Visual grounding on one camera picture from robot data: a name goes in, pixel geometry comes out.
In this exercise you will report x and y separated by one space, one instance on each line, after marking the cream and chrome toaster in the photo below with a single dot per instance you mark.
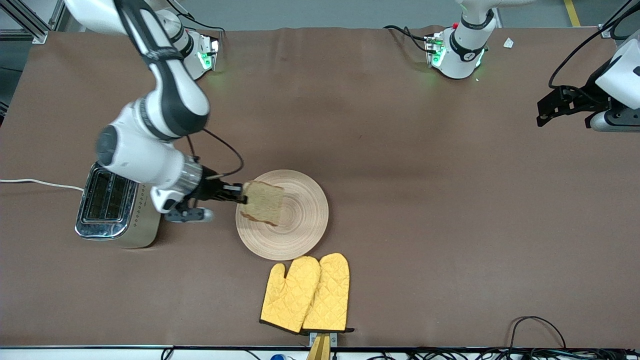
107 210

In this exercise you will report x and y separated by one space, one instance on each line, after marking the aluminium profile frame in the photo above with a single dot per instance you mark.
30 22

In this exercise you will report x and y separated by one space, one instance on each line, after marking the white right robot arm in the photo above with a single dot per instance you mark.
175 100

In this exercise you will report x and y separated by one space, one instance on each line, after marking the brown toast slice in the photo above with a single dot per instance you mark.
262 202

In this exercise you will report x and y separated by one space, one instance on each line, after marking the small blue cap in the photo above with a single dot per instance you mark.
278 357

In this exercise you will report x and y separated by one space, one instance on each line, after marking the small white paper scrap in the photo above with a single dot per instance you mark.
508 43

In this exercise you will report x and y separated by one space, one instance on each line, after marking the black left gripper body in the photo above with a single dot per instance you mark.
591 95

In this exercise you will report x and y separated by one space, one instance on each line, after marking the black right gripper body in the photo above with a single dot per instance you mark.
209 190

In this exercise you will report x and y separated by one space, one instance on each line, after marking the yellow quilted oven mitt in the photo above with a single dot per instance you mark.
330 295
289 297

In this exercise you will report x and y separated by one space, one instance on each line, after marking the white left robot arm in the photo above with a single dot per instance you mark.
462 56

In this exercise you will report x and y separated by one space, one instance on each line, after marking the wooden stick with metal bracket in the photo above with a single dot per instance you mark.
320 346

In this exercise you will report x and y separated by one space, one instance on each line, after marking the round wooden plate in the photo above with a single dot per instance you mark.
300 220

